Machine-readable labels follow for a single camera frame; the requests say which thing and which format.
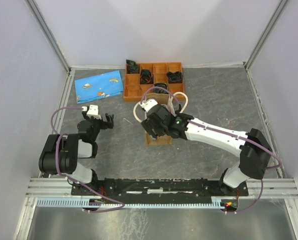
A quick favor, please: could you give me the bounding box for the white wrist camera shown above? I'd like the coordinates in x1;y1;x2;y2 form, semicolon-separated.
139;98;158;112
82;104;102;119

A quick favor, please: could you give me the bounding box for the dark rolled tie top left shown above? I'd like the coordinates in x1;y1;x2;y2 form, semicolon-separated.
126;59;140;74

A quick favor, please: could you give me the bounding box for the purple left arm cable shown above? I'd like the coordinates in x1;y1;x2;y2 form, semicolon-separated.
50;106;126;213

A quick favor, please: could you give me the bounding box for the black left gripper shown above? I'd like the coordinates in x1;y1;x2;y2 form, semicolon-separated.
82;111;114;142

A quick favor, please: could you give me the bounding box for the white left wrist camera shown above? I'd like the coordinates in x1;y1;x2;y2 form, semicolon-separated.
82;104;102;119

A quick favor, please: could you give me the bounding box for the blue patterned folded cloth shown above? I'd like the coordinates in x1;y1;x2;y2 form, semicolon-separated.
74;70;124;104

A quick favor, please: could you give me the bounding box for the dark rolled tie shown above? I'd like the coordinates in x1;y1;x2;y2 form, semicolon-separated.
166;71;183;84
152;82;169;94
126;59;140;74
140;69;154;85

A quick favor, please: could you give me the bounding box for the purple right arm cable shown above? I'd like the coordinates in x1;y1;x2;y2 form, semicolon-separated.
140;86;284;214

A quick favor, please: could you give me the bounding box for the dark rolled tie right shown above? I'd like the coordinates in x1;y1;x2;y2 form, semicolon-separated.
166;71;183;84

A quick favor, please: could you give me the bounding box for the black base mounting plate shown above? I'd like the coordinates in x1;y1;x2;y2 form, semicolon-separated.
70;177;250;203

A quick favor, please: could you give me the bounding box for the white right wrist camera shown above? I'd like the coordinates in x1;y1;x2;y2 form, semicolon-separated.
139;98;158;112

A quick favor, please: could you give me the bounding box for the dark rolled tie bottom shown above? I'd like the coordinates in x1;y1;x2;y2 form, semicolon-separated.
152;82;169;94

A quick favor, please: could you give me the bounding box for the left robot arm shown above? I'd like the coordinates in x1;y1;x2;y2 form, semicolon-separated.
38;112;114;195

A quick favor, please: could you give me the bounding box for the dark rolled tie middle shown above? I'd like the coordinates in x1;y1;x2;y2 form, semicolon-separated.
140;69;154;85

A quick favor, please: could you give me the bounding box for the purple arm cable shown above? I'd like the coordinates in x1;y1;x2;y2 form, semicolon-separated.
50;106;126;213
140;86;284;214

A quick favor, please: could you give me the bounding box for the orange wooden compartment tray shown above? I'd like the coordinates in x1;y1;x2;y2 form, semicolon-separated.
123;62;185;102

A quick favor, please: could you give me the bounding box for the light blue cable duct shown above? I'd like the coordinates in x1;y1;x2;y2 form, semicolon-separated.
36;197;225;210

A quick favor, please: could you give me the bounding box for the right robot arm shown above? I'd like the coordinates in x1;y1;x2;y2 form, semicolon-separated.
140;99;272;196

